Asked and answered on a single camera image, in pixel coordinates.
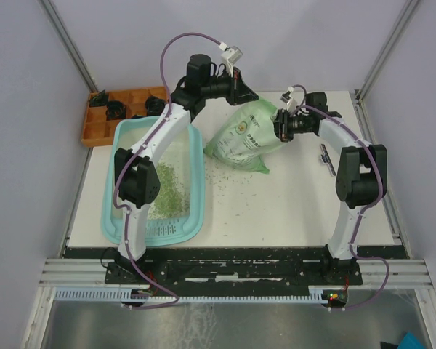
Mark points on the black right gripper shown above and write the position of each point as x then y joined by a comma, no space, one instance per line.
280,126

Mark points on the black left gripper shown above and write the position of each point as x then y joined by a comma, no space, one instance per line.
240,93

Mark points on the green cat litter bag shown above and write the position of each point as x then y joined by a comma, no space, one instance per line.
245,137

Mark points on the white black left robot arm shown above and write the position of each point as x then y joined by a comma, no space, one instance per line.
137,183

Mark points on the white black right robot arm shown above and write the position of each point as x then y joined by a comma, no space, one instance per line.
361,177

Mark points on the green litter granules pile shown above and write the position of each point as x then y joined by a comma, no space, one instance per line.
172,200

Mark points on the teal plastic litter box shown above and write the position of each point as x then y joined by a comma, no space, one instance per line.
185,154

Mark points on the white plastic clip tool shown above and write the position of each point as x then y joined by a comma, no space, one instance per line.
326,159

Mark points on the black round part in tray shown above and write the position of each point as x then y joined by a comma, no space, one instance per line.
154,106

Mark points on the orange compartment tray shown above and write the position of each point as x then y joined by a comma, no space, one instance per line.
98,131

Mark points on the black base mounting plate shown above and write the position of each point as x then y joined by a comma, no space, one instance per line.
284,270

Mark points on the blue object bottom corner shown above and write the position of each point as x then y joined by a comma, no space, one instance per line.
409,341

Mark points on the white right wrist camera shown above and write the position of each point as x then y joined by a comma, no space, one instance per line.
289,98

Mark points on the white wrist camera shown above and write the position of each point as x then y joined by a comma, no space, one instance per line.
289,98
230,56

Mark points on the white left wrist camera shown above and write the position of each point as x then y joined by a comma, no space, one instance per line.
230,56

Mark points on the black ring part in tray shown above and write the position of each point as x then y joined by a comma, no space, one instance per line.
115,110

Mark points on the aluminium frame rail left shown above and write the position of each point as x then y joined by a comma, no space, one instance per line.
71,48

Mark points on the white slotted cable duct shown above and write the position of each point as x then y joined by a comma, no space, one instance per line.
135,295

